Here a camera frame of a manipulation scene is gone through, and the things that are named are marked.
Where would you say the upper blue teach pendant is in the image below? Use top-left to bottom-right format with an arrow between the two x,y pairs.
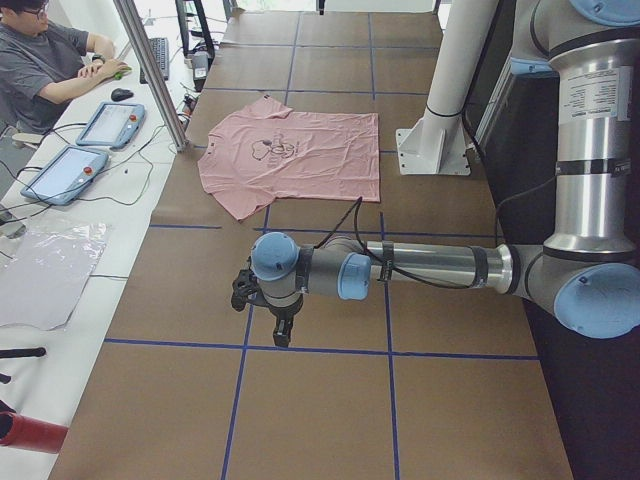
76,102 -> 146,149

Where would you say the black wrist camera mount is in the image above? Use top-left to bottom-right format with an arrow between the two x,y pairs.
231,268 -> 264,312

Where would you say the pink Snoopy t-shirt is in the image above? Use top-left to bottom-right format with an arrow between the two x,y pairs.
198,96 -> 380,221

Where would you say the black power adapter box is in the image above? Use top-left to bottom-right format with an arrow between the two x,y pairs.
189,51 -> 213,92

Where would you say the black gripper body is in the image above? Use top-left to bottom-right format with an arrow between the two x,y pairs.
256,292 -> 303,317

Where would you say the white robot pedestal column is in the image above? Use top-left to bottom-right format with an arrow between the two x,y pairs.
396,0 -> 499,176

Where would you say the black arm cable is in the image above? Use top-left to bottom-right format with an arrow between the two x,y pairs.
313,196 -> 481,290

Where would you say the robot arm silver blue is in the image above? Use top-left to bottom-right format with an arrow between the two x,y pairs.
231,1 -> 639,347

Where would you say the seated person in grey shirt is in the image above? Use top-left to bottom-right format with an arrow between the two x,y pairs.
1,1 -> 130,134

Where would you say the blue teach pendant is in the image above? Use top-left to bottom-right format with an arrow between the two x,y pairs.
76,102 -> 146,149
21,145 -> 109,206

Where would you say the black keyboard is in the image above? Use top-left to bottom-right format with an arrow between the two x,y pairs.
149,37 -> 170,81

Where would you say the clear plastic bag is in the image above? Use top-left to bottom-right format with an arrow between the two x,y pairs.
1,216 -> 112,331

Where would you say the red cylinder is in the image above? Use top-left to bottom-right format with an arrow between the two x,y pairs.
1,411 -> 68,454

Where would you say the lower blue teach pendant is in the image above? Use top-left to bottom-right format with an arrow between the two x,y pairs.
21,145 -> 109,206

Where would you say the aluminium frame post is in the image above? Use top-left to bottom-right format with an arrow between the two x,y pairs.
113,0 -> 188,152

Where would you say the black computer mouse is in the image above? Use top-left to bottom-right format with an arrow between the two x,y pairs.
110,88 -> 134,102

